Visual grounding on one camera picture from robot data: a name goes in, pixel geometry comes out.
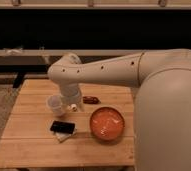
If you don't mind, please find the black smartphone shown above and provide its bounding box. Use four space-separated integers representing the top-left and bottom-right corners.
50 121 75 134

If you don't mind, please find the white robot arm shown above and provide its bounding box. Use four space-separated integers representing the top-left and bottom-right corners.
48 49 191 171

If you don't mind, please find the wooden table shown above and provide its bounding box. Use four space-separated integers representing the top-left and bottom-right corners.
0 79 133 169

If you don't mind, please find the orange ceramic bowl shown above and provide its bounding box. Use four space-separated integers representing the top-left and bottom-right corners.
90 107 125 141

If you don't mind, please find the dark red snack packet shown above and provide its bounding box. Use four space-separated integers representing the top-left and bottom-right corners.
83 96 100 104

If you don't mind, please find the clear plastic measuring cup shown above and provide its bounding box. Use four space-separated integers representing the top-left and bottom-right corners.
46 94 66 117

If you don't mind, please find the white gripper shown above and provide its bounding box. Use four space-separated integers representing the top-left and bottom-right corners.
59 84 83 111

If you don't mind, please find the white tube bottle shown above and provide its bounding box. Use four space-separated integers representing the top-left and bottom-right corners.
69 104 78 112

